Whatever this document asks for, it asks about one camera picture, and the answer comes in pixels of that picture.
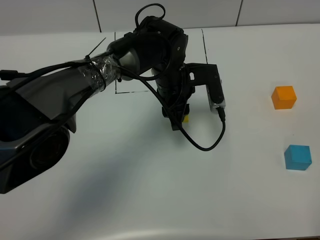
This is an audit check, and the blue block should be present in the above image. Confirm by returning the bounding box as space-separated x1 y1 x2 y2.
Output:
284 144 312 171

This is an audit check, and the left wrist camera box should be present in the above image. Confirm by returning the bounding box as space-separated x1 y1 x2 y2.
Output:
186 63 226 113

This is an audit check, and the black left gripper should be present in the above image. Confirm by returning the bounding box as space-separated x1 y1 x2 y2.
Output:
155 63 195 131

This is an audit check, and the black left camera cable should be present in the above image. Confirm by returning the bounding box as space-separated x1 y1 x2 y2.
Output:
117 2 227 152

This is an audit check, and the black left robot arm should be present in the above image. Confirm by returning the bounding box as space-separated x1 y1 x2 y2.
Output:
0 16 188 194

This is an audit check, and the yellow block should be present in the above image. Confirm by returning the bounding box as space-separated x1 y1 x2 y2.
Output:
182 115 189 123

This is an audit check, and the orange block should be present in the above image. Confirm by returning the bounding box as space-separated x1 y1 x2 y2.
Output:
271 85 297 110

